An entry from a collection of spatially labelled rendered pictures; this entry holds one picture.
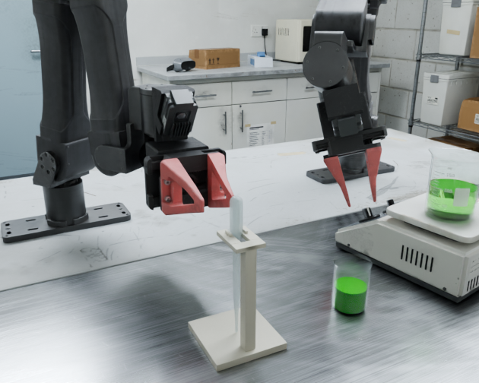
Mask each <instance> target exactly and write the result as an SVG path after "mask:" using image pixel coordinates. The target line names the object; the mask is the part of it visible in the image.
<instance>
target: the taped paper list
mask: <svg viewBox="0 0 479 383"><path fill-rule="evenodd" d="M274 124H276V121H274V122H270V123H263V124H256V125H251V124H246V125H245V127H247V145H246V147H256V146H262V145H268V144H274Z"/></svg>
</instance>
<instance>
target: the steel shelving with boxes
mask: <svg viewBox="0 0 479 383"><path fill-rule="evenodd" d="M427 4H428V0H423V12H422V19H421V25H420V37H419V44H418V51H417V54H416V55H417V57H416V60H417V61H416V62H417V63H416V69H415V76H414V88H413V94H412V101H411V113H410V118H409V120H408V134H411V132H412V127H413V125H414V124H418V123H419V124H418V125H416V126H419V127H422V128H426V127H423V126H422V125H424V126H428V127H429V126H432V127H435V128H437V129H439V128H441V129H444V131H446V132H444V131H441V130H439V131H440V132H443V133H445V136H442V137H434V138H427V139H430V140H433V141H438V142H441V143H444V144H449V145H452V146H455V147H460V148H463V149H466V150H472V151H476V152H478V153H479V144H476V143H473V142H470V141H466V140H463V139H461V138H456V137H453V136H451V135H454V134H455V133H451V132H449V131H453V132H456V133H460V134H464V133H465V132H462V131H464V130H465V131H468V132H471V131H472V133H475V134H479V97H476V96H477V89H478V85H479V72H476V71H462V70H459V69H458V68H459V62H463V63H471V64H479V63H476V62H474V63H473V62H472V61H471V60H477V61H478V62H479V0H443V14H442V23H441V32H440V41H439V53H424V54H422V46H423V35H424V28H425V22H426V16H427ZM422 55H423V57H422ZM437 55H439V56H437ZM445 56H446V57H445ZM430 57H433V58H435V57H437V58H438V57H443V58H444V59H448V58H452V59H453V60H455V59H456V61H453V60H451V59H449V60H443V59H439V58H438V59H433V58H430ZM454 57H456V58H454ZM425 58H429V59H432V60H441V61H450V62H455V70H451V71H432V72H424V73H423V96H422V106H421V115H420V119H419V120H418V119H414V108H415V102H416V95H417V84H418V78H419V71H420V61H421V59H425ZM465 58H466V59H468V60H469V61H471V62H465V61H467V60H465V61H462V60H460V59H465ZM415 120H417V121H415ZM420 122H423V123H426V124H428V125H426V124H423V123H420ZM457 123H458V124H457ZM420 124H422V125H420ZM455 124H456V125H457V126H458V127H456V126H453V125H455ZM437 125H438V126H437ZM440 126H444V127H446V128H443V127H440ZM451 127H452V128H454V129H457V128H458V129H457V130H460V129H462V130H460V131H455V130H452V129H449V128H451ZM428 129H431V130H434V131H438V130H435V129H432V128H430V127H429V128H428ZM461 132H462V133H461ZM450 133H451V134H450ZM449 134H450V135H449ZM460 134H459V135H460ZM467 134H469V133H466V134H464V135H465V136H469V137H471V136H472V137H476V138H475V139H479V137H477V136H473V134H470V135H467ZM459 135H455V136H459ZM465 136H462V135H461V136H459V137H462V138H466V137H465ZM467 139H471V138H467ZM475 139H473V138H472V139H471V140H474V141H478V140H475Z"/></svg>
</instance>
